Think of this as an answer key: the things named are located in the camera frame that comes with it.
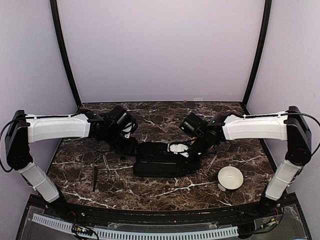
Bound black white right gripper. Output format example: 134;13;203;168
176;133;211;177

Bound silver scissors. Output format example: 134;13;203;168
102;155;116;182
198;155;217;179

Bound black hair clip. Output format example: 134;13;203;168
92;167;98;192

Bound black zippered tool case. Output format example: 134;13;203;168
133;142;201;178

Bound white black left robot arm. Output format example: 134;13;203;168
0;106;138;218

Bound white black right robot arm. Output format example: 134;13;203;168
167;106;313;217

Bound blue white bowl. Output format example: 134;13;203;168
217;166;244;192

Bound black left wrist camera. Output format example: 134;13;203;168
108;105;132;130

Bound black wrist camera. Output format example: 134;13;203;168
108;105;132;130
179;113;208;138

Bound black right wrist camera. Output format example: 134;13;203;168
179;113;208;138

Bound black front table rail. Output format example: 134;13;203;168
43;201;284;225

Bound white slotted cable duct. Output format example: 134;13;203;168
31;213;239;240

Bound black left frame post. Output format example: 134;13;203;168
49;0;82;108

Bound black frame post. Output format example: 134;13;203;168
49;0;82;108
241;0;273;109

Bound black right frame post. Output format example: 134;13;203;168
241;0;273;109

